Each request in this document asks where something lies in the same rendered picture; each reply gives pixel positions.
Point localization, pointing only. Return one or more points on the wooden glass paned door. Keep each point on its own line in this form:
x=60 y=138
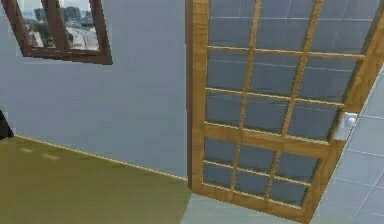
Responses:
x=198 y=100

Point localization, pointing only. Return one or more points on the silver round door knob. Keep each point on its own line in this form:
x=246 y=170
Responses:
x=347 y=124

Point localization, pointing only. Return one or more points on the brown framed window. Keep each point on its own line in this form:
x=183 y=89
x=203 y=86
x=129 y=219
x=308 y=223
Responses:
x=56 y=30

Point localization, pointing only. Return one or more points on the black object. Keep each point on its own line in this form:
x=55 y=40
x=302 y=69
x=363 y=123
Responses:
x=4 y=128

